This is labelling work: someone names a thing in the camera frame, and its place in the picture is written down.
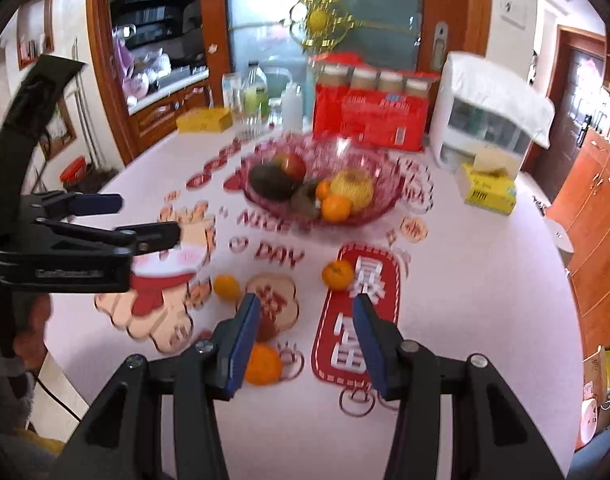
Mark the gold door ornament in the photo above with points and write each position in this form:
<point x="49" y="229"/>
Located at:
<point x="321" y="17"/>

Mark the small glass jar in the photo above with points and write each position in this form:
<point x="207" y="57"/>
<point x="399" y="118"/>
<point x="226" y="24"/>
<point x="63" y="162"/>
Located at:
<point x="275" y="111"/>

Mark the pink glass fruit bowl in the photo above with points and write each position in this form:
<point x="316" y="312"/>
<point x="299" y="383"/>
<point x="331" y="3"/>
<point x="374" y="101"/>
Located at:
<point x="375" y="195"/>

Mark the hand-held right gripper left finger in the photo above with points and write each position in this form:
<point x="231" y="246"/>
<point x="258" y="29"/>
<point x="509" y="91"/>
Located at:
<point x="242" y="350"/>

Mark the mandarin with green stem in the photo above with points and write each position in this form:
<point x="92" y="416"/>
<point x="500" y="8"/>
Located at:
<point x="338" y="275"/>

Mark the white squeeze bottle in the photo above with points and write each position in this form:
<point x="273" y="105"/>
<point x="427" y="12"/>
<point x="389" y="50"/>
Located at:
<point x="291" y="107"/>

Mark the orange mandarin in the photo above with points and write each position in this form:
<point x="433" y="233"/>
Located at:
<point x="264" y="365"/>
<point x="336" y="209"/>

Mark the black range hood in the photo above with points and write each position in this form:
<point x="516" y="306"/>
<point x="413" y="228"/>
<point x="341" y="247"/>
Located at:
<point x="155" y="7"/>

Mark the person's left forearm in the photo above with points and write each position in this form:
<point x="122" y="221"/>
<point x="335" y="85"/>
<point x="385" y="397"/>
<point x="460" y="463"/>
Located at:
<point x="12" y="452"/>

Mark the white round stool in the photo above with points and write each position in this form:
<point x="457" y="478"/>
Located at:
<point x="562" y="236"/>

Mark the wooden kitchen cabinet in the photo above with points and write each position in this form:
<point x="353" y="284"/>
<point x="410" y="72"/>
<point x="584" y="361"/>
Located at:
<point x="170" y="105"/>

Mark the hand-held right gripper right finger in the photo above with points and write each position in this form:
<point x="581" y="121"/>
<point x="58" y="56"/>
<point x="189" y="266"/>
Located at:
<point x="372" y="350"/>

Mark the clear bottle green label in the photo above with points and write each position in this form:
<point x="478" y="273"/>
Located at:
<point x="255" y="95"/>

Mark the wall niche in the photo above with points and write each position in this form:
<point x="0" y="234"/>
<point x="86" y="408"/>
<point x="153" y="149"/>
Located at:
<point x="35" y="25"/>

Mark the yellow pear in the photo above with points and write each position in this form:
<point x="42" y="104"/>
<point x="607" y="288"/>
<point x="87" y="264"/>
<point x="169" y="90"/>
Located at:
<point x="352" y="189"/>

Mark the metal pole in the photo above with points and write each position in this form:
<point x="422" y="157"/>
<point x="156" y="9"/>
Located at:
<point x="85" y="105"/>

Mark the cardboard box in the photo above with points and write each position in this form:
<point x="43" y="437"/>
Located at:
<point x="602" y="375"/>

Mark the dark wooden door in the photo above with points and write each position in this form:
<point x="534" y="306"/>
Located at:
<point x="577" y="105"/>

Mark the tall clear glass container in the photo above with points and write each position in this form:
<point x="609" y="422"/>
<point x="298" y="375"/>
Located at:
<point x="230" y="90"/>

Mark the flat yellow box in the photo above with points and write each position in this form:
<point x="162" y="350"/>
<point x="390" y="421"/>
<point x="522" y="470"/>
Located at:
<point x="205" y="120"/>

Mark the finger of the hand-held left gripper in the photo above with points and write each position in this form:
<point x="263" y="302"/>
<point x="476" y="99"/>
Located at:
<point x="92" y="204"/>
<point x="147" y="237"/>

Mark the red pack of bottles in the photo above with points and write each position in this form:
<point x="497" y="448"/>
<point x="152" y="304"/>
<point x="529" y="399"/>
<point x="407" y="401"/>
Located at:
<point x="370" y="115"/>

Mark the red apple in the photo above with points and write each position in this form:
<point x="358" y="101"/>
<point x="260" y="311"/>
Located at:
<point x="291" y="164"/>

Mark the wooden sideboard cabinets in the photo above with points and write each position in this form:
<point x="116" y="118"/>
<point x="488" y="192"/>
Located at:
<point x="600" y="220"/>

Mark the white wall switch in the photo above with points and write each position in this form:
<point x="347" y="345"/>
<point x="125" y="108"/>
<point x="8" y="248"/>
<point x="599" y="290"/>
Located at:
<point x="514" y="7"/>

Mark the blue chair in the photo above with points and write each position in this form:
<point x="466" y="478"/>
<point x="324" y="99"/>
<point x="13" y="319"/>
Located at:
<point x="602" y="462"/>

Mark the clear drinking glass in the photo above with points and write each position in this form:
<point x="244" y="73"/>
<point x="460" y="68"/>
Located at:
<point x="247" y="124"/>

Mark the small red fruit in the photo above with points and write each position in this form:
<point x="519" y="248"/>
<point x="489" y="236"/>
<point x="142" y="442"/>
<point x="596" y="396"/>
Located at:
<point x="266" y="329"/>

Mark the small yellow-orange mandarin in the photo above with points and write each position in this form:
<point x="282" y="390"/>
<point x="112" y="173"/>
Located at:
<point x="226" y="287"/>
<point x="323" y="189"/>

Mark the yellow tissue box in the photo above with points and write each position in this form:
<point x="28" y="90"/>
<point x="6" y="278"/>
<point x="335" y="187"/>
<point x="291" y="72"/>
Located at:
<point x="487" y="190"/>

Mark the white pink appliance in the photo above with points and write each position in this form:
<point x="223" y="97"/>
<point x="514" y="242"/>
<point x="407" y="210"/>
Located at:
<point x="587" y="420"/>

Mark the overripe brown banana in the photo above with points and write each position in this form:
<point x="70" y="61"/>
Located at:
<point x="305" y="202"/>

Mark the person's left hand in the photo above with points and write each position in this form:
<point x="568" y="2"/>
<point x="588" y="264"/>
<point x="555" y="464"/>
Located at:
<point x="32" y="320"/>

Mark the red bucket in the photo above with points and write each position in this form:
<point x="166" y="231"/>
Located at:
<point x="75" y="169"/>

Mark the white cloth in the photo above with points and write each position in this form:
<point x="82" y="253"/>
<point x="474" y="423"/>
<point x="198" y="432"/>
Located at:
<point x="495" y="90"/>

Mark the white countertop appliance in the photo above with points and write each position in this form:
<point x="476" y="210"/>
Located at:
<point x="475" y="142"/>

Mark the dark avocado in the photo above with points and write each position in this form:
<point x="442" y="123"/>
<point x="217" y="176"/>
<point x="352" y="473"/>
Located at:
<point x="270" y="182"/>

